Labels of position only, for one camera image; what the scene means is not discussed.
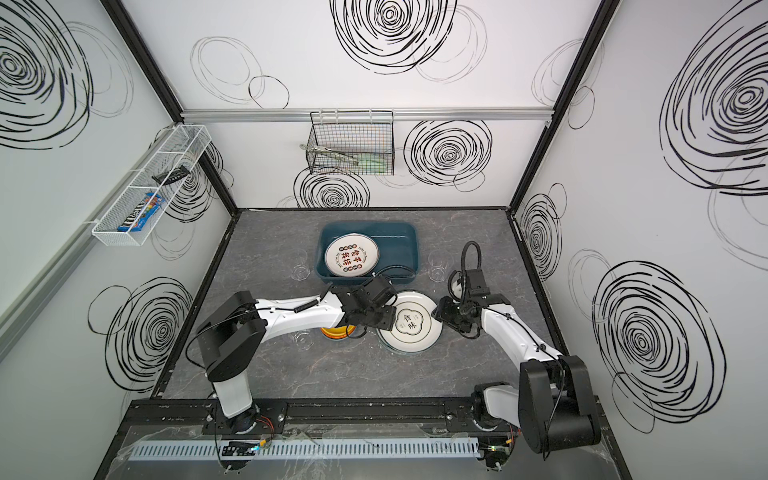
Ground white plate green flower outline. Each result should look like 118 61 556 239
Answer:
378 291 443 354

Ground plate with red characters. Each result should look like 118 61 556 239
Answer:
323 233 380 278

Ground green rimmed white plate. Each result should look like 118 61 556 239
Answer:
392 349 429 358

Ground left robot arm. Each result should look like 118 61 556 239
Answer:
194 275 397 435

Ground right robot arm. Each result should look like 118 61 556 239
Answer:
433 269 602 457

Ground teal plastic bin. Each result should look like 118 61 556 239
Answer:
315 220 420 285

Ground orange bowl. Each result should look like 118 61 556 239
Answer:
321 325 356 340

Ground clear glass right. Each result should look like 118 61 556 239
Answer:
428 249 454 283

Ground clear glass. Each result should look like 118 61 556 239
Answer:
292 330 314 351
289 254 311 282
428 249 454 283

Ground clear glass back left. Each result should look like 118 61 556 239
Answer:
289 254 311 282

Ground clear glass front left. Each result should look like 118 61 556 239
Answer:
292 330 314 351

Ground green item in basket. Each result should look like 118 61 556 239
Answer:
356 153 392 174

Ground metal tongs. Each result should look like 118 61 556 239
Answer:
299 144 359 166

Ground blue candy packet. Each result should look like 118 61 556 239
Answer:
117 193 165 232

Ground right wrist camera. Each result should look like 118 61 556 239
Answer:
449 281 463 302

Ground white slotted cable duct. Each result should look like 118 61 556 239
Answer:
128 437 481 461

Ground black wire basket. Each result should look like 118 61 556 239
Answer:
304 109 395 176

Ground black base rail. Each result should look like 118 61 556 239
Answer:
121 397 514 435

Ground white wire shelf basket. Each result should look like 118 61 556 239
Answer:
91 124 211 247

